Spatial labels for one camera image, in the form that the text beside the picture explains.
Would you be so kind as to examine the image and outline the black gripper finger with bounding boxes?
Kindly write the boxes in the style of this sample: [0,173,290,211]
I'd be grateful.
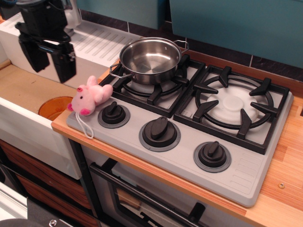
[18,35,50,72]
[49,44,76,83]

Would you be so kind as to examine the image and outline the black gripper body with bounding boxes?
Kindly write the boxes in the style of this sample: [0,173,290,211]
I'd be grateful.
[15,0,71,51]

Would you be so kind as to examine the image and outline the pink stuffed pig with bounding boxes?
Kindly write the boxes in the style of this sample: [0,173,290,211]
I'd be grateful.
[66,75,114,139]

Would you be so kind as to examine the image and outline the stainless steel pan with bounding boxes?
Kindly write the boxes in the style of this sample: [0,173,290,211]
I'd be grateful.
[109,37,189,85]

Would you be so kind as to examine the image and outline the grey toy faucet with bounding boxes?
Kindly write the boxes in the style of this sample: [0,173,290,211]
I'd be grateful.
[64,0,82,36]

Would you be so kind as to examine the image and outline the white sink unit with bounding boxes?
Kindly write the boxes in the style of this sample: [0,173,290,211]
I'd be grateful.
[0,14,139,179]

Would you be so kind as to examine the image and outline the orange plastic bowl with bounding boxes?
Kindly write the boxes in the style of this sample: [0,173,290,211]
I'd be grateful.
[38,96,72,121]

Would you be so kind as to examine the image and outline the black left stove knob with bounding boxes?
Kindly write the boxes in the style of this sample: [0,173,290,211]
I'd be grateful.
[98,101,131,129]

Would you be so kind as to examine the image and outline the black stove knob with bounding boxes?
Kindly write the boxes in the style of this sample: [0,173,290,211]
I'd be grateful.
[139,116,181,152]
[98,101,131,129]
[194,141,232,173]

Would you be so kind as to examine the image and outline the black left burner grate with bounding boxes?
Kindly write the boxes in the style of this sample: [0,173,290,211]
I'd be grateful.
[100,54,206,118]

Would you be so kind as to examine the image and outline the black burner grate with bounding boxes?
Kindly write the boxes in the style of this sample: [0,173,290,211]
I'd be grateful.
[100,54,206,118]
[174,66,293,155]

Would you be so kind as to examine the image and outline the black middle stove knob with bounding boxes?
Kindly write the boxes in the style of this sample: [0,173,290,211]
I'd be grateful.
[139,116,181,152]

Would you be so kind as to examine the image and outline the wooden drawer front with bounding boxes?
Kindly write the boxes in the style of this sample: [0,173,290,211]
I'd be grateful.
[0,141,101,227]

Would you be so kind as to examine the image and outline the grey toy stove top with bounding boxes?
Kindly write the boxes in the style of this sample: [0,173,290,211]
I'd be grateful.
[67,55,294,207]

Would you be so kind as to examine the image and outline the black right stove knob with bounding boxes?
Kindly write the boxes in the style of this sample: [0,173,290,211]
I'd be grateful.
[194,141,232,173]

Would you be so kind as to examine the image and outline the black right burner grate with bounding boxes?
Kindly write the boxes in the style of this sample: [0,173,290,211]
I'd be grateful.
[174,66,293,155]

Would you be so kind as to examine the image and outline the teal cabinet right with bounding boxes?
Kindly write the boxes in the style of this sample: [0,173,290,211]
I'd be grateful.
[170,0,303,68]

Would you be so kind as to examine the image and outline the oven door with handle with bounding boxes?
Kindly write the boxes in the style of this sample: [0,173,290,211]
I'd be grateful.
[89,158,206,227]

